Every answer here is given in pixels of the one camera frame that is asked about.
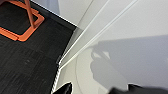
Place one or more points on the orange floor stand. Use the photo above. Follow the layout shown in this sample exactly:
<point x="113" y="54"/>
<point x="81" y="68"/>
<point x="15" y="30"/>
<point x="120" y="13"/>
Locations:
<point x="30" y="20"/>

